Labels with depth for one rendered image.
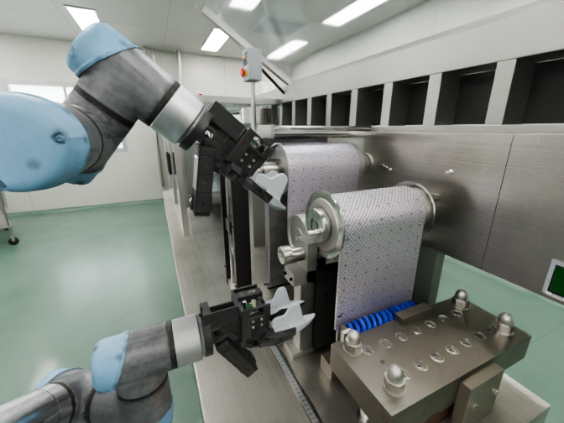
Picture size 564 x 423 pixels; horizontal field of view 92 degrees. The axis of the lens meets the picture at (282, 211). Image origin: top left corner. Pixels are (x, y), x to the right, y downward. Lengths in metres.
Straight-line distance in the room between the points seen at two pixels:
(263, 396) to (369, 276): 0.35
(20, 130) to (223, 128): 0.24
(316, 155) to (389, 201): 0.25
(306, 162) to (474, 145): 0.38
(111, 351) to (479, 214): 0.75
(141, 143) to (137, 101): 5.56
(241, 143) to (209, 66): 5.78
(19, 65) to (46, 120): 6.01
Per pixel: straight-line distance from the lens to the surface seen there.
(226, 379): 0.74
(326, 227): 0.55
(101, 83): 0.41
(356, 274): 0.62
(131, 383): 0.52
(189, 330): 0.49
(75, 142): 0.29
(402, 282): 0.74
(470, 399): 0.66
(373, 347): 0.63
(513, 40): 0.75
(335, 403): 0.70
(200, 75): 6.12
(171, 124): 0.41
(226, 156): 0.43
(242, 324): 0.49
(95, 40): 0.42
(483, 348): 0.72
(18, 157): 0.28
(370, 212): 0.59
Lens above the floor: 1.45
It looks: 17 degrees down
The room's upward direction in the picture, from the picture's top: straight up
